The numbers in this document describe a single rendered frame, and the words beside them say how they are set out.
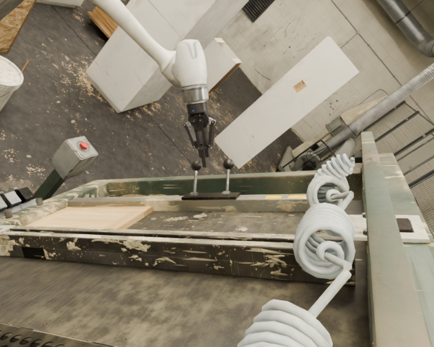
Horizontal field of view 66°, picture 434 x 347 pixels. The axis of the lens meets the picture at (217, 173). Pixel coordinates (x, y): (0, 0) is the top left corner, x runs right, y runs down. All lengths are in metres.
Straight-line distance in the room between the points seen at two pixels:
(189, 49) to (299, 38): 7.84
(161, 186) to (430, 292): 1.16
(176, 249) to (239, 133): 4.13
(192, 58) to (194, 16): 2.12
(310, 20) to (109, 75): 6.15
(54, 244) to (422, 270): 0.83
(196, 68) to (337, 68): 3.48
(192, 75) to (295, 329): 1.01
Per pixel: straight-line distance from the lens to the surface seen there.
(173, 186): 1.43
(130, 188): 1.56
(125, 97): 3.68
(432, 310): 0.47
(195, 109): 1.18
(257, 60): 9.11
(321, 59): 4.53
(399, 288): 0.19
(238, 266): 0.70
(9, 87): 2.70
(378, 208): 0.29
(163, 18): 3.41
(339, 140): 6.43
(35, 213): 1.39
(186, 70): 1.18
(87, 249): 0.91
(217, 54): 5.99
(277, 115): 4.65
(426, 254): 0.58
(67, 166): 1.69
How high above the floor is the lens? 2.00
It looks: 27 degrees down
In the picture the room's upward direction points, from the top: 50 degrees clockwise
